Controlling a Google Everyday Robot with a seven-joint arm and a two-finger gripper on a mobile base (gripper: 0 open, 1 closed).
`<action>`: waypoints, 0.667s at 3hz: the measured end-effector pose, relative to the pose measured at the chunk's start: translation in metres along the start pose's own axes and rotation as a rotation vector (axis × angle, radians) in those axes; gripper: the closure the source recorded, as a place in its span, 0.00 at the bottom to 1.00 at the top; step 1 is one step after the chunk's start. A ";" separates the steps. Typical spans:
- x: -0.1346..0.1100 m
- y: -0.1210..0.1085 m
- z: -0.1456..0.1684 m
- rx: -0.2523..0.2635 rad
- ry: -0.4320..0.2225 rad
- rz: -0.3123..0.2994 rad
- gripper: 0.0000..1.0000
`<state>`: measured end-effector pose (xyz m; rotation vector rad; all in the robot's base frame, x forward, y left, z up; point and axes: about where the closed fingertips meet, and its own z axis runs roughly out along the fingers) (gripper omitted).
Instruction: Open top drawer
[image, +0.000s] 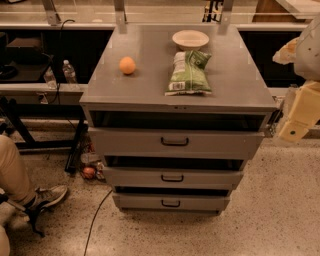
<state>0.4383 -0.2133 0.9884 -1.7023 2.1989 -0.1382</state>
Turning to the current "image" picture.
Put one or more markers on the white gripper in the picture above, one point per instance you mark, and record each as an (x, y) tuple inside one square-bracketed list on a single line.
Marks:
[(308, 56)]

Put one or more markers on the person leg tan trousers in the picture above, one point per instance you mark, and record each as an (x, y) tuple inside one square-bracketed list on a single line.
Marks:
[(14, 179)]

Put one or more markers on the grey sneaker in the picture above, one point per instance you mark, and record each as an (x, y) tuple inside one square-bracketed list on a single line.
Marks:
[(45, 198)]

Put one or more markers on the orange fruit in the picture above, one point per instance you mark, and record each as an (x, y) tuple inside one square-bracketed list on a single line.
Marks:
[(127, 65)]

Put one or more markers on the green chip bag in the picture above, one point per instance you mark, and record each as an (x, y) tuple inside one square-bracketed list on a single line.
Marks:
[(188, 77)]

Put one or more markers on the beige bowl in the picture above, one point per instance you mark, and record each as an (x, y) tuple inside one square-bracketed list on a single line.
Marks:
[(190, 39)]

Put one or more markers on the black chair base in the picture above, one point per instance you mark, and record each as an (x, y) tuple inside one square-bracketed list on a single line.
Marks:
[(32, 214)]

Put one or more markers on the grey middle drawer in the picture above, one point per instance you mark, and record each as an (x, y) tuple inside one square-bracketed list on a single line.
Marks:
[(172, 178)]

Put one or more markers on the grey drawer cabinet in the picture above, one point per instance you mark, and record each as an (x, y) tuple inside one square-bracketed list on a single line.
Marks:
[(240, 101)]

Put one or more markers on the grey bottom drawer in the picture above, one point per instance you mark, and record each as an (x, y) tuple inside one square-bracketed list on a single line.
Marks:
[(170, 202)]

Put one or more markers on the grey drawer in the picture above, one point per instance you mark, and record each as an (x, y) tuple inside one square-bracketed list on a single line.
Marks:
[(170, 202), (175, 143), (172, 178)]

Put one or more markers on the clear water bottle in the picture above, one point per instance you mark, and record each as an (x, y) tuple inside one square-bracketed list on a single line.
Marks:
[(50, 79), (70, 74)]

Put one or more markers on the red items on floor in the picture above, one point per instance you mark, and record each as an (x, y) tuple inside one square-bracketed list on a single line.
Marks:
[(92, 166)]

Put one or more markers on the dark box on shelf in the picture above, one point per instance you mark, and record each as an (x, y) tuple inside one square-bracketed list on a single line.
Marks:
[(26, 50)]

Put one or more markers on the grey top drawer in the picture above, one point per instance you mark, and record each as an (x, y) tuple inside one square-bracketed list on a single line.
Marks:
[(175, 143)]

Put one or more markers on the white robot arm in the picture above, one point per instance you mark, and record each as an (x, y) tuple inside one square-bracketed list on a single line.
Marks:
[(307, 64)]

